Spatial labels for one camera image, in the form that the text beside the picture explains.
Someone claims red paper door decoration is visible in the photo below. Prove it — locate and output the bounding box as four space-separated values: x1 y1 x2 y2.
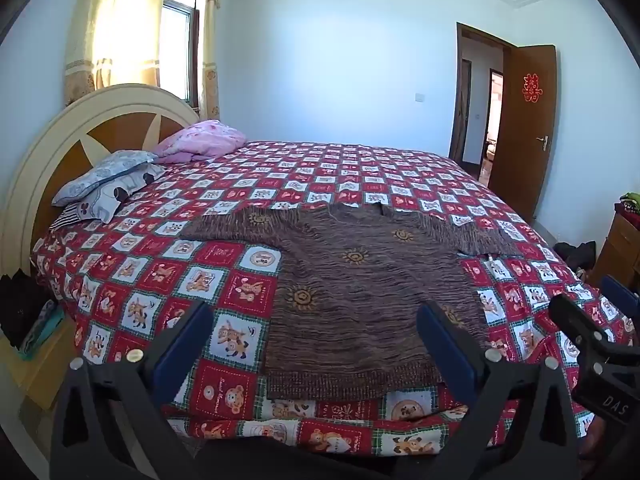
521 74 544 104

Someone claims wide yellow curtain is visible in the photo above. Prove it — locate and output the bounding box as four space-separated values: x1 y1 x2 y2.
64 0 171 107

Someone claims teal folded cloth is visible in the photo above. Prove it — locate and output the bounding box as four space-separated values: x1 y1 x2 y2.
20 300 66 361

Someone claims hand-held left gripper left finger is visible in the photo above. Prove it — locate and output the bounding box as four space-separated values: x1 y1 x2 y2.
49 301 216 480

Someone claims pile of colourful clothes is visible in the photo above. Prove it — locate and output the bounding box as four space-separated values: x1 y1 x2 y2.
614 191 640 222

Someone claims brown knitted sweater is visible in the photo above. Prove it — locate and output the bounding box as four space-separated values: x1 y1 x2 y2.
180 203 526 402

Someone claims light wooden nightstand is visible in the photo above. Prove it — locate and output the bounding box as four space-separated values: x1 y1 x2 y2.
0 305 82 411

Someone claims striped pillow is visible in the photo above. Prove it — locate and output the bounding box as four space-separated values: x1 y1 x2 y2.
50 203 96 232

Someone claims wooden cabinet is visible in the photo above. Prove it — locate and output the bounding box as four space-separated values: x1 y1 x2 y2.
590 212 640 291

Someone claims pink quilt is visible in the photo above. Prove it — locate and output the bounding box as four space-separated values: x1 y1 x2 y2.
152 120 248 165

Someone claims dark cloth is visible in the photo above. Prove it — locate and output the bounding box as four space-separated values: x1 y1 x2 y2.
0 270 57 352

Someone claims window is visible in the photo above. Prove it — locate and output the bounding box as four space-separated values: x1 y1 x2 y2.
159 0 203 111

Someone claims red checked printed blanket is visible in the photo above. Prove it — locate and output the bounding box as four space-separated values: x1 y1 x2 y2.
30 140 638 461

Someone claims black bag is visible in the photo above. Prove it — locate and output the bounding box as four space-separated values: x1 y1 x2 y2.
554 241 597 272

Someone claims brown door frame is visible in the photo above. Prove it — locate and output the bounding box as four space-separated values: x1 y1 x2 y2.
448 22 513 166

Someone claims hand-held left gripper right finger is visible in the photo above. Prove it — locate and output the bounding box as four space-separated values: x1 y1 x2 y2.
394 302 594 480

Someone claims cream and wood headboard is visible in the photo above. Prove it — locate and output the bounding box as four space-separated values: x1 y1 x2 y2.
0 84 201 273

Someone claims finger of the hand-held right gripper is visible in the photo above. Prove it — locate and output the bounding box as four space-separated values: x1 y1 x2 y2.
600 275 640 322
547 293 632 363

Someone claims brown wooden door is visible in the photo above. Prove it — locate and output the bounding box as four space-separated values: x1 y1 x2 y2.
492 45 557 223

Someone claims grey patterned pillow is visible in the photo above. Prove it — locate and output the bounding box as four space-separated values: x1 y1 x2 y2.
51 150 166 224

